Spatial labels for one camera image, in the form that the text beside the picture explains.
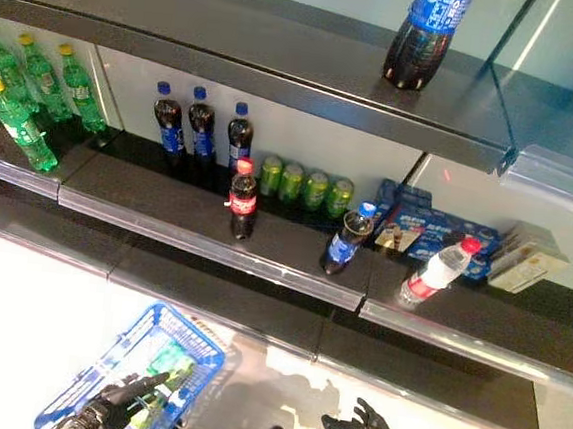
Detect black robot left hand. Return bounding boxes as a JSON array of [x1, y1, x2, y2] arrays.
[[85, 365, 171, 429]]

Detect blue plastic shopping basket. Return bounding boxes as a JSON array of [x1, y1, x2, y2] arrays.
[[32, 291, 232, 429]]

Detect green drink can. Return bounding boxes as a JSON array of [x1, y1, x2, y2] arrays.
[[257, 154, 286, 199], [276, 161, 308, 206], [323, 176, 357, 221], [300, 169, 332, 213]]

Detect water bottle red label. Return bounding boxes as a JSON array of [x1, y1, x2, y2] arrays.
[[397, 230, 484, 314]]

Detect long blue biscuit box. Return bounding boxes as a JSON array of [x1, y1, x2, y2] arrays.
[[374, 202, 506, 285]]

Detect beige cardboard box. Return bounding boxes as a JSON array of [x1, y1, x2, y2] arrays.
[[485, 217, 573, 299]]

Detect cola bottle red cap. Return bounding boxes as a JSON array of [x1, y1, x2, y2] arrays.
[[224, 157, 263, 242]]

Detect small blue biscuit box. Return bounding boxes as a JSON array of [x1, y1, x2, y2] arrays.
[[396, 183, 438, 216], [373, 176, 406, 226]]

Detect large cola bottle blue label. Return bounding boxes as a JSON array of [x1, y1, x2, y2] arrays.
[[381, 0, 480, 96]]

